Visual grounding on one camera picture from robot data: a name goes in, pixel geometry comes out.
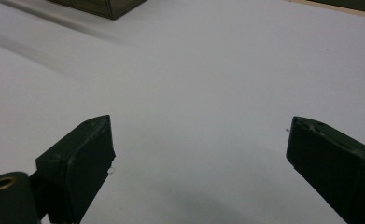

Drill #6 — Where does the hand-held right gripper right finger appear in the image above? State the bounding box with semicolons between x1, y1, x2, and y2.
285;116;365;224

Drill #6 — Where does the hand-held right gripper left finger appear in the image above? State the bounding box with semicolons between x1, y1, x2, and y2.
30;114;117;224

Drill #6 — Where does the smoky transparent drawer box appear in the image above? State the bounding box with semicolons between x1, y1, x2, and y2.
47;0;148;21

